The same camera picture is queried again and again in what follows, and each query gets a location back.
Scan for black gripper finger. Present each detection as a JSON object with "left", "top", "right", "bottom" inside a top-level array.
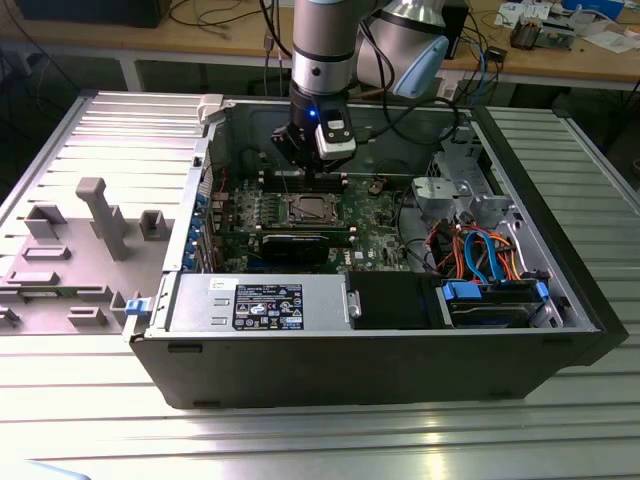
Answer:
[{"left": 271, "top": 124, "right": 321, "bottom": 186}]

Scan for silver CPU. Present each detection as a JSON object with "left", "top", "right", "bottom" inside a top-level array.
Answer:
[{"left": 296, "top": 196, "right": 335, "bottom": 222}]

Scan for metal socket cover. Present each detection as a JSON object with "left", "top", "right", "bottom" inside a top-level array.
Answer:
[{"left": 285, "top": 192, "right": 346, "bottom": 225}]

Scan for black empty RAM slot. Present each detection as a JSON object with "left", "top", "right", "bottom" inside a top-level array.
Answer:
[
  {"left": 262, "top": 182, "right": 347, "bottom": 195},
  {"left": 262, "top": 172, "right": 347, "bottom": 185}
]

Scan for CPU socket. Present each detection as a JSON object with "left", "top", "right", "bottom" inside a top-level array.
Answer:
[{"left": 280, "top": 191, "right": 348, "bottom": 226}]

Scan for black plastic cover box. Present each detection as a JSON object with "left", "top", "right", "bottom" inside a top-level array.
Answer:
[{"left": 347, "top": 272, "right": 446, "bottom": 331}]

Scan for pale grey case clip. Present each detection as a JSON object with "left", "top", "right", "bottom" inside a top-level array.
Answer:
[{"left": 197, "top": 93, "right": 224, "bottom": 124}]

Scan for long RAM stick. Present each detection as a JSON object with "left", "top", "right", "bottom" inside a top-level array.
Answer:
[{"left": 225, "top": 221, "right": 352, "bottom": 239}]

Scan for black graphics card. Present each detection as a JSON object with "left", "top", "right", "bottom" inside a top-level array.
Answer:
[{"left": 259, "top": 230, "right": 331, "bottom": 267}]

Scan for green motherboard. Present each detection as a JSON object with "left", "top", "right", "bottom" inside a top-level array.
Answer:
[{"left": 197, "top": 169, "right": 416, "bottom": 274}]

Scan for silver metal drive cage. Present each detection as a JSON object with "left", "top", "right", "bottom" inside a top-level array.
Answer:
[{"left": 427, "top": 124, "right": 516, "bottom": 236}]

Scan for wooden workbench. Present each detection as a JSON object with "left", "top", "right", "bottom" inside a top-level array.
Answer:
[{"left": 0, "top": 0, "right": 640, "bottom": 91}]

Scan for black upright box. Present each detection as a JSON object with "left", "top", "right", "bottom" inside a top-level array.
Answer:
[{"left": 443, "top": 0, "right": 470, "bottom": 61}]

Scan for silver power supply unit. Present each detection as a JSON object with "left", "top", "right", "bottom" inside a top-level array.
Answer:
[{"left": 167, "top": 272, "right": 351, "bottom": 335}]

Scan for black PC case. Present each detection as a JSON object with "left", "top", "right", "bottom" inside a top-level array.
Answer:
[{"left": 119, "top": 92, "right": 630, "bottom": 411}]

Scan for large black box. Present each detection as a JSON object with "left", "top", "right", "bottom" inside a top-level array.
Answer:
[{"left": 14, "top": 0, "right": 162, "bottom": 29}]

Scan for white leaflet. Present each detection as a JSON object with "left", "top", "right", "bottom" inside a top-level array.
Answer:
[{"left": 494, "top": 0, "right": 551, "bottom": 29}]

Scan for electronic part with heatsink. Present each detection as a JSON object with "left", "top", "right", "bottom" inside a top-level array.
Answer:
[{"left": 509, "top": 14, "right": 541, "bottom": 51}]

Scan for grey parts rack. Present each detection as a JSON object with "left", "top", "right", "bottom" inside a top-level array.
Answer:
[{"left": 0, "top": 177, "right": 176, "bottom": 335}]

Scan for hard disk in blue carrier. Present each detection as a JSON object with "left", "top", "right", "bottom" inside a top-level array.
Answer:
[{"left": 439, "top": 279, "right": 551, "bottom": 330}]

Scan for grey electronic module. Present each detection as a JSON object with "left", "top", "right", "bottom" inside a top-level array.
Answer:
[{"left": 539, "top": 17, "right": 574, "bottom": 50}]

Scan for blue box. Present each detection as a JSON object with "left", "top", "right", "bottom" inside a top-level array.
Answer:
[{"left": 562, "top": 0, "right": 626, "bottom": 21}]

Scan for white papers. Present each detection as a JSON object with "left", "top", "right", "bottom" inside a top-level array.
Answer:
[{"left": 582, "top": 27, "right": 640, "bottom": 55}]

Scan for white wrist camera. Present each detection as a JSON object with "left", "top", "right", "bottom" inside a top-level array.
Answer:
[{"left": 314, "top": 107, "right": 359, "bottom": 162}]

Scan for blue flat wire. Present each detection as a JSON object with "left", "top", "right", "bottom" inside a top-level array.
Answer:
[
  {"left": 479, "top": 232, "right": 507, "bottom": 285},
  {"left": 462, "top": 228, "right": 489, "bottom": 281}
]

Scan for orange wire bundle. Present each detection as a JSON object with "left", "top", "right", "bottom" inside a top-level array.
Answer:
[{"left": 427, "top": 219, "right": 531, "bottom": 281}]

